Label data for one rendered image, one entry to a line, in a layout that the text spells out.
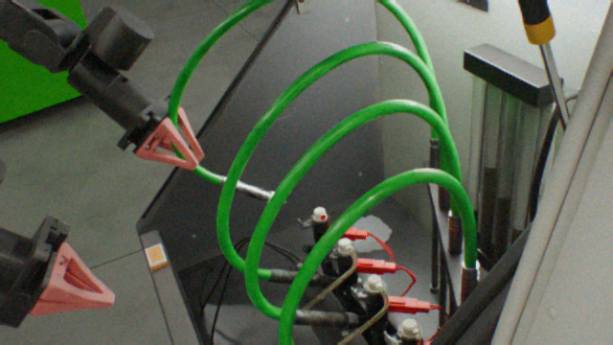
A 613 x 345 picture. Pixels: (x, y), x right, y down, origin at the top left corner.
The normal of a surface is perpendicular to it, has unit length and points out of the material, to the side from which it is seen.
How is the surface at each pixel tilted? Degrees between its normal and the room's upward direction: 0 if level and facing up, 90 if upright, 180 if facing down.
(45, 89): 90
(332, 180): 90
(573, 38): 90
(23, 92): 90
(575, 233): 76
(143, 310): 0
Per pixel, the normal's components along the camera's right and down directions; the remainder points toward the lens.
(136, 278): -0.12, -0.81
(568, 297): -0.91, 0.12
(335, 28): 0.40, 0.48
